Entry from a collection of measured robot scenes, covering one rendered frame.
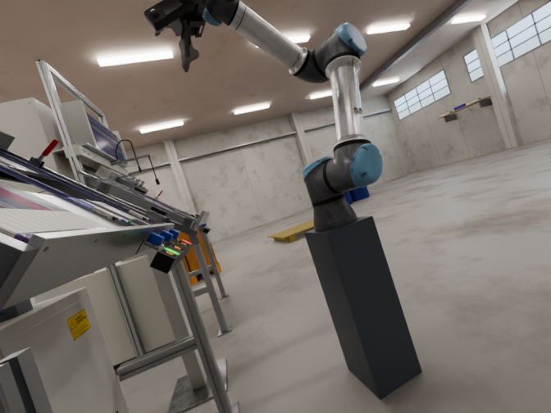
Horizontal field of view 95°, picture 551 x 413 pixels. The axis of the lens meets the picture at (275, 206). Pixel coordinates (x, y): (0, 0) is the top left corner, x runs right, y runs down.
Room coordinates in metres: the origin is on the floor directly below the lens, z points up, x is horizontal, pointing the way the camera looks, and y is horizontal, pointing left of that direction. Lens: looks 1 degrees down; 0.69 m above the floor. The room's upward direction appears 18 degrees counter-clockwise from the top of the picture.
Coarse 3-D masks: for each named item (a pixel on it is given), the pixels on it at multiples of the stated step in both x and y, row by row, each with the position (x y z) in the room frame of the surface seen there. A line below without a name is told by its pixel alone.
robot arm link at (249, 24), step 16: (208, 0) 0.73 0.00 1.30; (224, 0) 0.72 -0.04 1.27; (208, 16) 0.77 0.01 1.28; (224, 16) 0.76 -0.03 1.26; (240, 16) 0.77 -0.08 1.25; (256, 16) 0.79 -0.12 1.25; (240, 32) 0.80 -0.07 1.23; (256, 32) 0.80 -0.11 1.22; (272, 32) 0.82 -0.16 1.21; (272, 48) 0.85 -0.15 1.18; (288, 48) 0.86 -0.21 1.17; (304, 48) 0.90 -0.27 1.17; (288, 64) 0.90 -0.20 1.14; (304, 64) 0.89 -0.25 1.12; (304, 80) 0.95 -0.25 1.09; (320, 80) 0.93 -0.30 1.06
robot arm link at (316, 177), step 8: (320, 160) 0.83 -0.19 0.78; (328, 160) 0.84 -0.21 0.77; (304, 168) 0.86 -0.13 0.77; (312, 168) 0.84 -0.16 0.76; (320, 168) 0.83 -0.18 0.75; (304, 176) 0.87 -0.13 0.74; (312, 176) 0.84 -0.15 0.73; (320, 176) 0.82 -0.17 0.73; (312, 184) 0.85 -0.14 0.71; (320, 184) 0.83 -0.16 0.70; (328, 184) 0.80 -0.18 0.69; (312, 192) 0.86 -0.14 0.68; (320, 192) 0.84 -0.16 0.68; (328, 192) 0.83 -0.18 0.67; (336, 192) 0.82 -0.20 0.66; (312, 200) 0.87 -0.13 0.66; (320, 200) 0.84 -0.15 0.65
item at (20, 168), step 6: (0, 156) 0.71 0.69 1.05; (0, 162) 0.62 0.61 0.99; (6, 162) 0.65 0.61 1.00; (12, 162) 0.70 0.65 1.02; (12, 168) 0.64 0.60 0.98; (18, 168) 0.66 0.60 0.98; (24, 168) 0.70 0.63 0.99; (0, 174) 0.70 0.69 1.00; (6, 174) 0.73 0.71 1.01; (30, 174) 0.70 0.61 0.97; (36, 174) 0.72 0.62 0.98; (12, 180) 0.71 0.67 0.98; (18, 180) 0.73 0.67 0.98; (54, 180) 0.80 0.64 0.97
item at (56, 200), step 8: (48, 200) 0.48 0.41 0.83; (56, 200) 0.51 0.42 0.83; (64, 200) 0.55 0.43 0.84; (88, 200) 0.68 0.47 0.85; (64, 208) 0.48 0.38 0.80; (72, 208) 0.51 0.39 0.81; (80, 208) 0.54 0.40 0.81; (104, 208) 0.66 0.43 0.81; (112, 208) 0.74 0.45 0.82; (88, 216) 0.50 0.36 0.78; (96, 216) 0.54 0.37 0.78; (104, 216) 0.56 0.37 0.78; (120, 216) 0.67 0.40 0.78; (128, 216) 0.73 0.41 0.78; (136, 216) 0.78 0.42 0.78; (104, 224) 0.51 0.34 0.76; (112, 224) 0.54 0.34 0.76; (120, 224) 0.57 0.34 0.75; (136, 224) 0.67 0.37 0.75; (144, 224) 0.70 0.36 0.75; (152, 224) 0.78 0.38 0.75
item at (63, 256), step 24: (48, 240) 0.25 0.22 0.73; (72, 240) 0.29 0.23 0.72; (96, 240) 0.35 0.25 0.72; (120, 240) 0.44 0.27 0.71; (144, 240) 0.60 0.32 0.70; (48, 264) 0.26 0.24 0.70; (72, 264) 0.31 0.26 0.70; (96, 264) 0.39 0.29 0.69; (24, 288) 0.25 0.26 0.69; (48, 288) 0.29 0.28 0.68
